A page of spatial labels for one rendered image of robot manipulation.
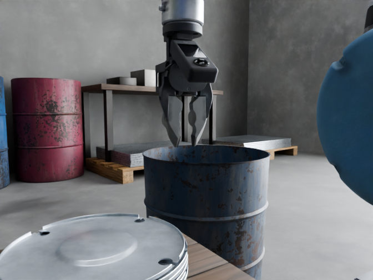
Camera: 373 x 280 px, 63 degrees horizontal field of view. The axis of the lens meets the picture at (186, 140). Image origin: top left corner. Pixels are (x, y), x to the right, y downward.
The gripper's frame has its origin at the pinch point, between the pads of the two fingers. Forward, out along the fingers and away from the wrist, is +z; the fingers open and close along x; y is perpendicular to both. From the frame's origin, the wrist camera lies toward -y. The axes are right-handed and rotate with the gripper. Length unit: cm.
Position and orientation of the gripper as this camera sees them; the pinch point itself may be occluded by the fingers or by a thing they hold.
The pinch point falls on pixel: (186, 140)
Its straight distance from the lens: 54.4
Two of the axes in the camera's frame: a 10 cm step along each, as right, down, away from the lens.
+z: 0.0, 9.9, 1.1
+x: -9.2, 0.4, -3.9
